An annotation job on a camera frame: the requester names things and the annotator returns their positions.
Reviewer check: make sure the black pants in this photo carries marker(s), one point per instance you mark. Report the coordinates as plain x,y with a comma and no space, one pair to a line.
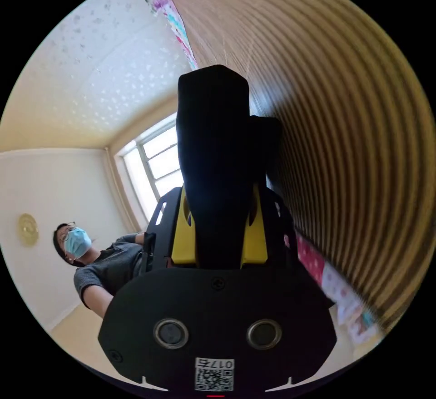
218,154

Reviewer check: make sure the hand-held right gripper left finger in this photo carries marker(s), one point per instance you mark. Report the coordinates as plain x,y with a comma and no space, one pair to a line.
182,242

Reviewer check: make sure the person's body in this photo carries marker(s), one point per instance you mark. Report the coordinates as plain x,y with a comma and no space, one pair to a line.
109,266

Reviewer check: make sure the bed with woven mat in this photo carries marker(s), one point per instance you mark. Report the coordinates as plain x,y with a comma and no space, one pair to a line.
333,106

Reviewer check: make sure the round golden wall ornament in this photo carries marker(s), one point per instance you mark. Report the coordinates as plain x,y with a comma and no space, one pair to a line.
28,229

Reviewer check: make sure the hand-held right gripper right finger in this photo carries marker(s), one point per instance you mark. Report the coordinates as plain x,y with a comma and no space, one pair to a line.
256,242

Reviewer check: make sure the window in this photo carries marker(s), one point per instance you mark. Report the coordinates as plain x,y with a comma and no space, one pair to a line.
156,164

